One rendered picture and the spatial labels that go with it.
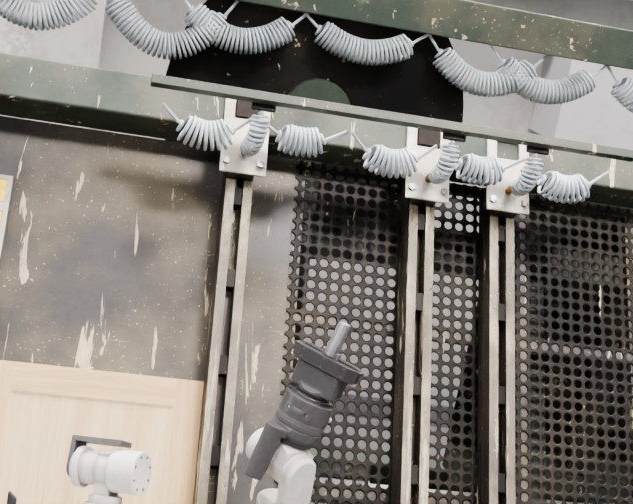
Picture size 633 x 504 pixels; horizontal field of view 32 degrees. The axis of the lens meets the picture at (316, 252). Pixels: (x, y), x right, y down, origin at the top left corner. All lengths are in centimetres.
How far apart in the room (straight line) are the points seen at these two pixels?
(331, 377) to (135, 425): 55
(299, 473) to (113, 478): 33
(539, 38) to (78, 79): 123
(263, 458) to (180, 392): 46
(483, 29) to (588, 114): 245
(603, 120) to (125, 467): 398
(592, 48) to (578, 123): 230
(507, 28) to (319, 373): 137
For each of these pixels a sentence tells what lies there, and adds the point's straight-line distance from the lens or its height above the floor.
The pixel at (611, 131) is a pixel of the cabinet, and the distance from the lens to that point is 538.
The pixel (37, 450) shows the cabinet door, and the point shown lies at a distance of 224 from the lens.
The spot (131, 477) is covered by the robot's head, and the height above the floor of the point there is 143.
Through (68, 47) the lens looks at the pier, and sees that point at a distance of 523.
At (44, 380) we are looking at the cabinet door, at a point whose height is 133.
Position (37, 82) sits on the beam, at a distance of 239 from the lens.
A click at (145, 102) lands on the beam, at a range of 238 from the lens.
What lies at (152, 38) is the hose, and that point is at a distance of 276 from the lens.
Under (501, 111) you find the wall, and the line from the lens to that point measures 560.
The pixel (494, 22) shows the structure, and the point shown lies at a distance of 293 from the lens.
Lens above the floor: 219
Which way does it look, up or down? 14 degrees down
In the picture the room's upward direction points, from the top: 10 degrees clockwise
